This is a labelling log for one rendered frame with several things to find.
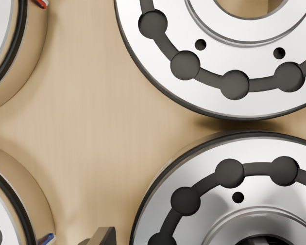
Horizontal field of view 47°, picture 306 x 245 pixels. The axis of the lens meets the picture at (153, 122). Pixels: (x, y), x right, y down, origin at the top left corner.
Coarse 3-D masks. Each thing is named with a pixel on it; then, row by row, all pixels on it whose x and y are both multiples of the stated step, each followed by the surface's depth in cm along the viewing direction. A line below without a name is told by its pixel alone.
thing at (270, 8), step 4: (268, 0) 16; (272, 0) 15; (276, 0) 14; (280, 0) 14; (268, 4) 16; (272, 4) 15; (276, 4) 14; (268, 8) 16; (272, 8) 15; (268, 12) 16
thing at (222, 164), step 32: (192, 160) 13; (224, 160) 14; (256, 160) 13; (288, 160) 13; (160, 192) 13; (192, 192) 14; (224, 192) 13; (256, 192) 13; (288, 192) 13; (160, 224) 13; (192, 224) 13
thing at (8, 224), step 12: (0, 192) 14; (0, 204) 14; (12, 204) 14; (0, 216) 14; (12, 216) 14; (0, 228) 14; (12, 228) 14; (0, 240) 14; (12, 240) 14; (24, 240) 14
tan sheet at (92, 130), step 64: (64, 0) 17; (256, 0) 16; (64, 64) 17; (128, 64) 17; (0, 128) 17; (64, 128) 17; (128, 128) 17; (192, 128) 16; (256, 128) 16; (64, 192) 17; (128, 192) 17
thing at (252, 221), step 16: (256, 208) 13; (272, 208) 13; (224, 224) 13; (240, 224) 13; (256, 224) 13; (272, 224) 13; (288, 224) 13; (304, 224) 13; (208, 240) 13; (224, 240) 13; (240, 240) 13; (288, 240) 13; (304, 240) 13
